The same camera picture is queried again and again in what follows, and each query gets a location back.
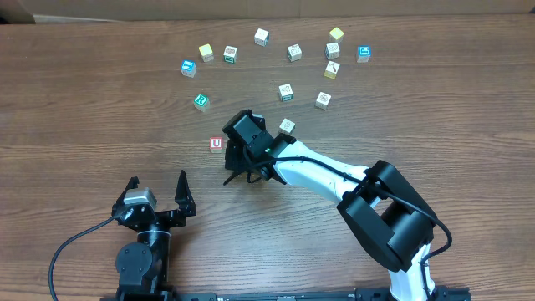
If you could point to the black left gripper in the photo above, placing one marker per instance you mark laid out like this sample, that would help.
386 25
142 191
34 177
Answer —
181 196

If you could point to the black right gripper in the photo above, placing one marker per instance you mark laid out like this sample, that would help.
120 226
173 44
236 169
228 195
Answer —
247 170

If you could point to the red letter U block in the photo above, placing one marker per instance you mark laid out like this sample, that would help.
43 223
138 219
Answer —
216 145

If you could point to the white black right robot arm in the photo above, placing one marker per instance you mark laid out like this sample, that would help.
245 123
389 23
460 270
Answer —
388 217

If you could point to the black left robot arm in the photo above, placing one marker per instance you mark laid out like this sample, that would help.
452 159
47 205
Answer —
143 265

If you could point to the plain wooden block number 9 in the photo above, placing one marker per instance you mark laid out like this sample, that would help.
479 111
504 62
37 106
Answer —
287 127

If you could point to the green letter R block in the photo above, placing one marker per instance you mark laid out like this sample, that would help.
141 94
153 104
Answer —
202 102

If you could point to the grapes picture green G block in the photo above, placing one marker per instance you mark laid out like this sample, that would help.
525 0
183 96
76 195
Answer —
285 92

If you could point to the shell picture wooden block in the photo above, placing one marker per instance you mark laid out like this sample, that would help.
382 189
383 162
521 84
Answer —
323 100

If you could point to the red picture green block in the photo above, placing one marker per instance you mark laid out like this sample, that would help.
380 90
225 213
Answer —
230 54

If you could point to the blue block far left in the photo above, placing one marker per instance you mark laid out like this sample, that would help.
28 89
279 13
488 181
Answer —
188 68

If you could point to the yellow block left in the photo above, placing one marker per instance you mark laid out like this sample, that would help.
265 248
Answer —
206 53

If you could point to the white picture block centre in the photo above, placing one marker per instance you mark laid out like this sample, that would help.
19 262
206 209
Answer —
294 52

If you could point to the white picture block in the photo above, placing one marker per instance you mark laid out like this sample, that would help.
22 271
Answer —
294 52
332 50

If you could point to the white block top centre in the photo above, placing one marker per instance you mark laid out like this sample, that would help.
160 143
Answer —
261 37

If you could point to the yellow sided tool picture block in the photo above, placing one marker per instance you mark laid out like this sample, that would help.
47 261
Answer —
331 70

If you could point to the white picture block right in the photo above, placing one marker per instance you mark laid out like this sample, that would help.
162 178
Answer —
332 50

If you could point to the yellow block top right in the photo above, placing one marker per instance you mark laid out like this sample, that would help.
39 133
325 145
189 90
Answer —
336 35

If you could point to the blue letter P block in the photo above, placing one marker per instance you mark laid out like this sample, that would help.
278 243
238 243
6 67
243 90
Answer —
363 54

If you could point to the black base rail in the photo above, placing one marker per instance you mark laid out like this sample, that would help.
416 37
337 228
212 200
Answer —
358 294

